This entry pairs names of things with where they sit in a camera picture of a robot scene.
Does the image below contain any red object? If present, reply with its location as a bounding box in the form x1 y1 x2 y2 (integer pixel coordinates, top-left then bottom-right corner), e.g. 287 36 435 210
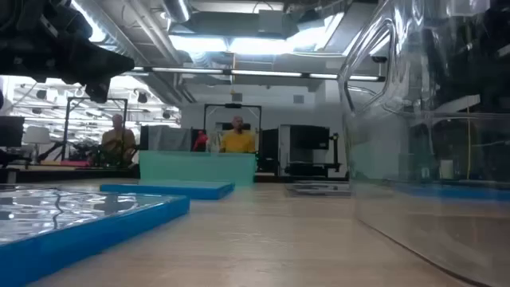
193 130 210 152

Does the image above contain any blue disc case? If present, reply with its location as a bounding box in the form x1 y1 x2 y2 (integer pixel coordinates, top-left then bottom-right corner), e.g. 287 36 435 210
394 183 510 202
100 179 235 201
0 187 191 287

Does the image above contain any silver air duct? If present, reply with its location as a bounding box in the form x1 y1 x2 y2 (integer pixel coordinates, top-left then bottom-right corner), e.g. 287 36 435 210
161 0 192 24

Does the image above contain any clear plastic bin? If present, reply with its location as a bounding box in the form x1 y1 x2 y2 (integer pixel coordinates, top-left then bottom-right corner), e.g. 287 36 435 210
337 0 510 287

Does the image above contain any ceiling light strip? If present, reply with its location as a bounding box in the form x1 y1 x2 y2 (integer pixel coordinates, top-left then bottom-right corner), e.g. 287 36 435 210
119 65 386 83

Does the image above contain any black metal frame stand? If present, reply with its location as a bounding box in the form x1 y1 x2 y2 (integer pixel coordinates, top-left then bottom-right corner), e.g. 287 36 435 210
203 103 263 155
61 96 129 163

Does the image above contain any teal translucent plastic bin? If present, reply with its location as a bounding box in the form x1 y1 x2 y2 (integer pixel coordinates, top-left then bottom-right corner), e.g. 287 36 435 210
138 150 257 187

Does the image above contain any black equipment cabinet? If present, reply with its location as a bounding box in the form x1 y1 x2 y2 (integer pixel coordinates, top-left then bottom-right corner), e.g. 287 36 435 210
278 124 343 178

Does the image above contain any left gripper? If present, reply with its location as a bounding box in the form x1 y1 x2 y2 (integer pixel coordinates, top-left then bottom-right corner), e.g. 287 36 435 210
37 0 135 104

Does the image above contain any clear CD jewel case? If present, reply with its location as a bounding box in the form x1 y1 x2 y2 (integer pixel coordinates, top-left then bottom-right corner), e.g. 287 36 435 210
284 181 352 198

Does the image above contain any black monitor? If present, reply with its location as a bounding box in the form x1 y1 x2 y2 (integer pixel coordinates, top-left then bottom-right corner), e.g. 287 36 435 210
0 116 26 148

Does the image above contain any grey cloth cover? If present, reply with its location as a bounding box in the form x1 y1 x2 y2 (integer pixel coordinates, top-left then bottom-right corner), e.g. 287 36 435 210
139 124 193 152

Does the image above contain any dark background table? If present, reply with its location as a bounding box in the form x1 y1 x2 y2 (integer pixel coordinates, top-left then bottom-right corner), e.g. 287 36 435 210
0 164 140 185

